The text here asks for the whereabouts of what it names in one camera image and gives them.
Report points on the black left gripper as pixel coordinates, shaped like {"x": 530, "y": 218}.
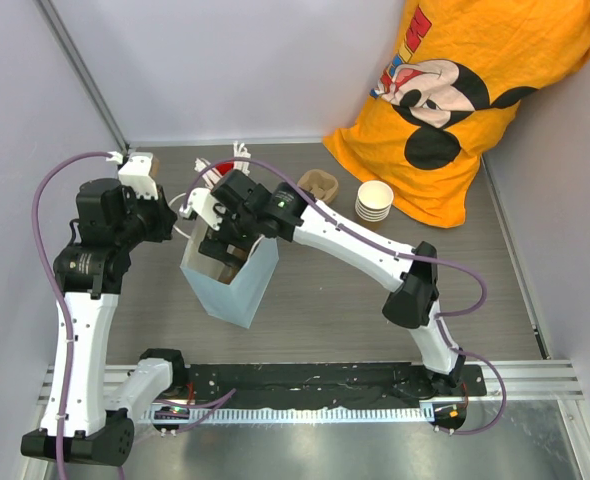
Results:
{"x": 165, "y": 215}

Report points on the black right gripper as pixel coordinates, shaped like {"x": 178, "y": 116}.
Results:
{"x": 214, "y": 243}

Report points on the cardboard cup carrier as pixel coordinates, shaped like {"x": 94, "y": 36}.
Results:
{"x": 229, "y": 272}

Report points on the light blue paper bag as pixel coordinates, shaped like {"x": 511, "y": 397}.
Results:
{"x": 237, "y": 302}

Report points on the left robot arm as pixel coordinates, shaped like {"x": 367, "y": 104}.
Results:
{"x": 81, "y": 424}

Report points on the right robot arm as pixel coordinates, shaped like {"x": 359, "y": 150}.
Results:
{"x": 408, "y": 274}

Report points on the red straw holder cup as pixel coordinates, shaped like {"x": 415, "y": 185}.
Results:
{"x": 223, "y": 168}

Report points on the bundle of wrapped white straws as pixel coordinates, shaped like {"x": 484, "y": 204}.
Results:
{"x": 240, "y": 156}

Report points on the stack of cardboard cup carriers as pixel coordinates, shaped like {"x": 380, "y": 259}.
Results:
{"x": 321, "y": 184}

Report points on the stack of paper cups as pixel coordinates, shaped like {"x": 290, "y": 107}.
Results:
{"x": 374, "y": 200}

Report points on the orange Mickey Mouse cloth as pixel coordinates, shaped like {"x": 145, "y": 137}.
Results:
{"x": 459, "y": 72}

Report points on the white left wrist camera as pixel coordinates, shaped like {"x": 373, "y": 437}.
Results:
{"x": 137, "y": 171}

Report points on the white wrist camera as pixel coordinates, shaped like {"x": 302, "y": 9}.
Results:
{"x": 137, "y": 171}
{"x": 201, "y": 202}

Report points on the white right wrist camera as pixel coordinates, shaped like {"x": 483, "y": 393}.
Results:
{"x": 201, "y": 202}

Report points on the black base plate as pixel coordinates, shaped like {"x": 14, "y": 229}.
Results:
{"x": 301, "y": 387}

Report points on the aluminium frame rail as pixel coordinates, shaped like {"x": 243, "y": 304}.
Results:
{"x": 50, "y": 14}

